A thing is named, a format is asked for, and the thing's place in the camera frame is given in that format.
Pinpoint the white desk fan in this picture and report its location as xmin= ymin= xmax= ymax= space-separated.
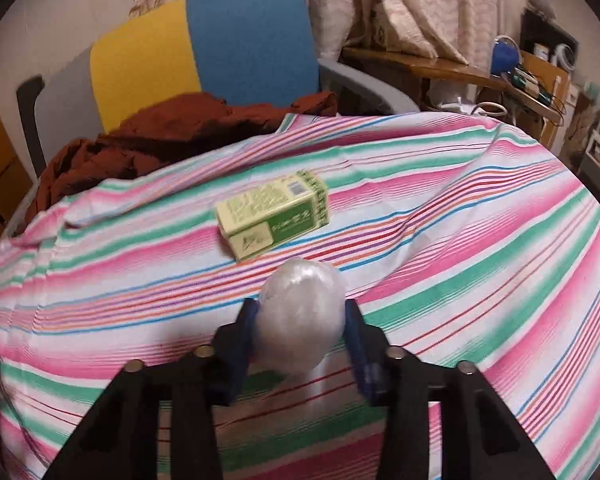
xmin=552 ymin=44 xmax=576 ymax=73

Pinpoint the clear plastic bag ball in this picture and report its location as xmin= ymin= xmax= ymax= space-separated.
xmin=253 ymin=258 xmax=347 ymax=376

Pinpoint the green white carton box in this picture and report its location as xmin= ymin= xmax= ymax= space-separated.
xmin=215 ymin=170 xmax=329 ymax=261

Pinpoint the dark red cloth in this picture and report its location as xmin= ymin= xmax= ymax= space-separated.
xmin=24 ymin=91 xmax=338 ymax=224

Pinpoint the striped pink green bedsheet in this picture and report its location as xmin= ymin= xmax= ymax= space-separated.
xmin=0 ymin=113 xmax=600 ymax=479

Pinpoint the blue folding chair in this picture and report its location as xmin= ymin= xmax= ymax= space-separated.
xmin=490 ymin=35 xmax=520 ymax=77

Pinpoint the wooden side table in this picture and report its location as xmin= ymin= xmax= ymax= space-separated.
xmin=340 ymin=47 xmax=506 ymax=107

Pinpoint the grey yellow blue chair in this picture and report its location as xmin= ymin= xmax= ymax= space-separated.
xmin=17 ymin=0 xmax=418 ymax=172

